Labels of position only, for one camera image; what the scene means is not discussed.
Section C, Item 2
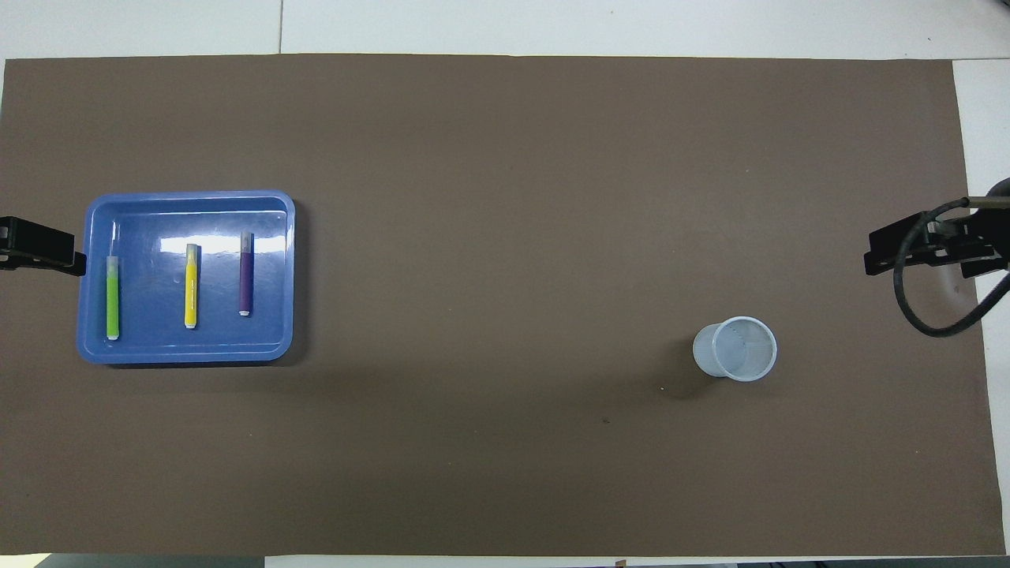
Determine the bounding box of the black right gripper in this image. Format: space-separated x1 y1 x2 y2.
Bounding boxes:
864 211 1010 278

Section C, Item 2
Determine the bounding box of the green marker pen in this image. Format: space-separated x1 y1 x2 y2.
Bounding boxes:
106 255 122 342

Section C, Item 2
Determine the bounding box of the yellow marker pen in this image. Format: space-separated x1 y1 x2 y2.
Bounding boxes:
184 243 200 331

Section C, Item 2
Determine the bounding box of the purple marker pen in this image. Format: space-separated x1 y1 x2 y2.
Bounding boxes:
238 230 254 318

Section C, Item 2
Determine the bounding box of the blue plastic tray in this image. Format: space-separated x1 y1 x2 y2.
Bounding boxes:
76 189 297 366

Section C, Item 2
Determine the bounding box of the translucent pale blue pen cup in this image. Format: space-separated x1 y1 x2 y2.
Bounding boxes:
692 316 779 383

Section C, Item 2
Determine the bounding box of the brown table mat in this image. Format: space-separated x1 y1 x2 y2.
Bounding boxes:
0 54 1007 558

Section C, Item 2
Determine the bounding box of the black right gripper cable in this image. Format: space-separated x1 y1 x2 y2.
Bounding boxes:
893 196 1010 339

